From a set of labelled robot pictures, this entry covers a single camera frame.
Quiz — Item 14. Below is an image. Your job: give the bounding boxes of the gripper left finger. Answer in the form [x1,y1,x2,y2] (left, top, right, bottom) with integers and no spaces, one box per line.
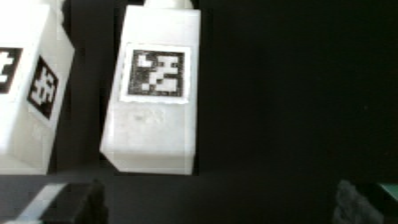
[17,180,109,224]

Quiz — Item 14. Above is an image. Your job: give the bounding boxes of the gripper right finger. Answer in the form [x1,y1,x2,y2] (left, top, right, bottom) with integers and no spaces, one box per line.
[333,180,384,224]

